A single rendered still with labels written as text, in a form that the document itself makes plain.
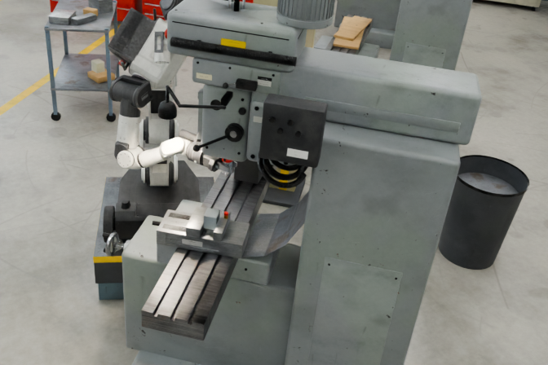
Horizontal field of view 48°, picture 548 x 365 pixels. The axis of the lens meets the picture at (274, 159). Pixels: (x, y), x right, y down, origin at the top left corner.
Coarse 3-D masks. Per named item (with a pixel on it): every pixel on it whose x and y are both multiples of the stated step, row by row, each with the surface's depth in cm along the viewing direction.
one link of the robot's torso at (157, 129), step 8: (176, 80) 306; (152, 88) 304; (152, 96) 310; (160, 96) 311; (152, 104) 313; (152, 112) 316; (144, 120) 319; (152, 120) 312; (160, 120) 312; (168, 120) 313; (144, 128) 316; (152, 128) 314; (160, 128) 315; (168, 128) 315; (144, 136) 317; (152, 136) 316; (160, 136) 316; (168, 136) 317
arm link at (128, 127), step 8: (120, 120) 267; (128, 120) 265; (136, 120) 267; (120, 128) 267; (128, 128) 266; (136, 128) 269; (120, 136) 268; (128, 136) 267; (136, 136) 271; (120, 144) 268; (128, 144) 268; (136, 144) 272; (120, 152) 267; (128, 152) 266; (120, 160) 268; (128, 160) 267
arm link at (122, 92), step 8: (120, 88) 264; (128, 88) 263; (136, 88) 262; (120, 96) 264; (128, 96) 262; (120, 104) 266; (128, 104) 263; (120, 112) 266; (128, 112) 264; (136, 112) 266
